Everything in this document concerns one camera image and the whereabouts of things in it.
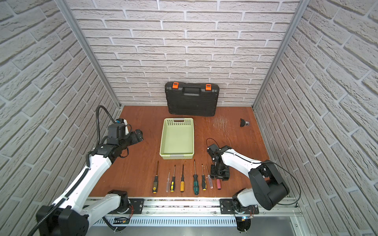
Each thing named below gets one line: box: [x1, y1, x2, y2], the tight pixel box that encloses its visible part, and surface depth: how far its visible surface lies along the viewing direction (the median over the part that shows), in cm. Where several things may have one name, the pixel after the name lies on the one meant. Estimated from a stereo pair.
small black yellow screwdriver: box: [201, 163, 208, 191], surface depth 82 cm
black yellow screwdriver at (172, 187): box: [170, 164, 176, 193], surface depth 81 cm
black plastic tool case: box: [164, 81, 220, 117], surface depth 98 cm
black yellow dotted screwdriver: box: [152, 160, 159, 194], surface depth 81 cm
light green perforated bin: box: [159, 117, 195, 160], surface depth 102 cm
